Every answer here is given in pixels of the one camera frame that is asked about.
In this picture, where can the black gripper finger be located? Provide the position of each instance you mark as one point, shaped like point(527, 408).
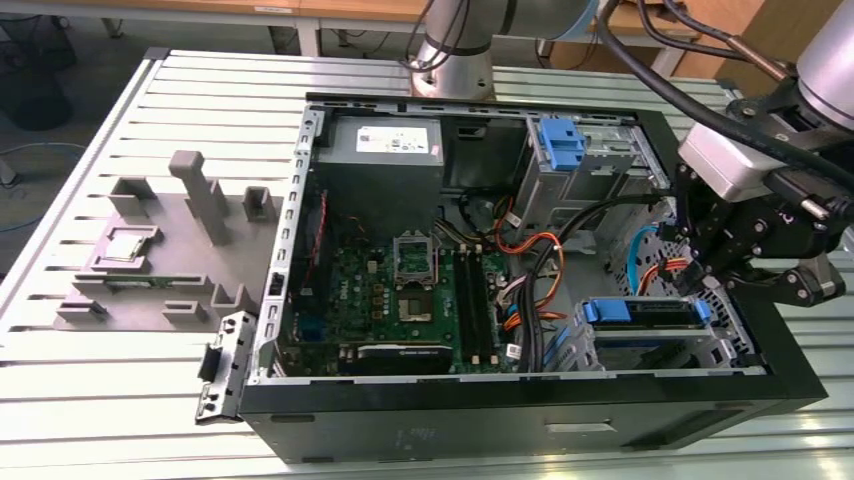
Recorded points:
point(703, 225)
point(800, 282)

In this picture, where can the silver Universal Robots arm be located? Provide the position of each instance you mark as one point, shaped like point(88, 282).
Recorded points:
point(460, 75)

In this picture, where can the grey metal disk bay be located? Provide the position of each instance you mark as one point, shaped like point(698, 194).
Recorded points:
point(579, 350)

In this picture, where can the grey optical drive cage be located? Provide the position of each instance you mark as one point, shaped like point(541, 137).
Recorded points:
point(593, 180)

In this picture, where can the blue plastic drive latch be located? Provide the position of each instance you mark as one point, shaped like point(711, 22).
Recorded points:
point(560, 145)

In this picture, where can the black RAM slot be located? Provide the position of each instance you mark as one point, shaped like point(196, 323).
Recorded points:
point(464, 305)
point(483, 305)

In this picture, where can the wooden cabinet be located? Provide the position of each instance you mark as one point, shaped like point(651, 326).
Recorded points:
point(767, 20)

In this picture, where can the CPU socket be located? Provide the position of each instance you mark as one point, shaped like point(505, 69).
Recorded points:
point(416, 307)

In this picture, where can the grey power supply unit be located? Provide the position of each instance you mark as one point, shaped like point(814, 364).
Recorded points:
point(387, 200)

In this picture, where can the black open PC case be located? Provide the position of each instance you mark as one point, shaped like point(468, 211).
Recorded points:
point(467, 415)

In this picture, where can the green motherboard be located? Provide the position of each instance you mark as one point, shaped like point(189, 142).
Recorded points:
point(360, 295)

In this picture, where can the black graphics card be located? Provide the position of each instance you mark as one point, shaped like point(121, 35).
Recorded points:
point(393, 357)

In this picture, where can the grey plastic parts rack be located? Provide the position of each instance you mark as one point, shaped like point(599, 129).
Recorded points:
point(180, 270)

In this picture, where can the long wooden desk white legs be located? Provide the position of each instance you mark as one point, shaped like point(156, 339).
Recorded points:
point(220, 10)

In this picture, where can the green RAM stick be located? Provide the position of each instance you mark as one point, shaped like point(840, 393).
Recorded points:
point(146, 283)

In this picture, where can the silver CPU chip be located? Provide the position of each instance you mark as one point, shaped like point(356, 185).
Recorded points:
point(126, 248)

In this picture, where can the black office chair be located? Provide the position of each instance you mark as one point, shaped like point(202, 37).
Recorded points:
point(33, 75)

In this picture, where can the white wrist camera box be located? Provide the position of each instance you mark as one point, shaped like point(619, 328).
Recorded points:
point(727, 160)

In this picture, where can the small wooden desk white frame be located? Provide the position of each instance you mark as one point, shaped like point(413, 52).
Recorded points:
point(629, 22)

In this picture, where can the grey card retainer bracket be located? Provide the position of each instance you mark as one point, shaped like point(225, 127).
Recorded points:
point(229, 350)

